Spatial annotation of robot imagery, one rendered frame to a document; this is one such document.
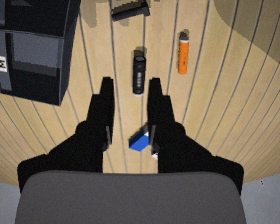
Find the black bin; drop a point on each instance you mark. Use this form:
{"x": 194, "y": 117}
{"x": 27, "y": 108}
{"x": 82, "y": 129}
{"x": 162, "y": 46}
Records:
{"x": 37, "y": 65}

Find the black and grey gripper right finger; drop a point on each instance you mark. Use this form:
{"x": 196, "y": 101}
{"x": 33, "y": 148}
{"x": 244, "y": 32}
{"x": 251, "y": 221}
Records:
{"x": 177, "y": 152}

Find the orange battery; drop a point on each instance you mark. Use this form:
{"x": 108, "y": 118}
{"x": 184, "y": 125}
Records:
{"x": 183, "y": 55}

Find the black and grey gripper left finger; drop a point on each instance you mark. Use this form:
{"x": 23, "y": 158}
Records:
{"x": 92, "y": 137}

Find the black battery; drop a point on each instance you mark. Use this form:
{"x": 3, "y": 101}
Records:
{"x": 139, "y": 71}

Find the dark grey bolt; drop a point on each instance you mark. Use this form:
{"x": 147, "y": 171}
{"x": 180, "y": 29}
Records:
{"x": 143, "y": 9}

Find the blue and white eraser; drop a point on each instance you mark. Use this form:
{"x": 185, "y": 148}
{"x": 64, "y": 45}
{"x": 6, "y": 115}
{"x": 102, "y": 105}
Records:
{"x": 140, "y": 141}

